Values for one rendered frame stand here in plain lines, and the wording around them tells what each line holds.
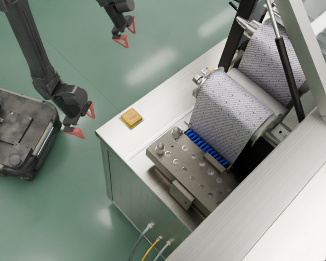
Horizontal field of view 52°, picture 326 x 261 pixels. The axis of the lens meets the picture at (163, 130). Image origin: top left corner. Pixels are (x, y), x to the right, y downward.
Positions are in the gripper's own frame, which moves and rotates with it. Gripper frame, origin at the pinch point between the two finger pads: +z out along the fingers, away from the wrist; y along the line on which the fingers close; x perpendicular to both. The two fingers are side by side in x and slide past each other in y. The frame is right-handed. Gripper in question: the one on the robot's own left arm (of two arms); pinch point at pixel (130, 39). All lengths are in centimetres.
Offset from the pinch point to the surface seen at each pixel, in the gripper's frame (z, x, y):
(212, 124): 12, -45, -40
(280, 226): -3, -74, -80
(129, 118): 16.3, -3.9, -33.4
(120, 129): 17.4, -0.8, -38.8
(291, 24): -41, -79, -57
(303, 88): 11, -75, -26
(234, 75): 7, -51, -21
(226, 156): 26, -48, -45
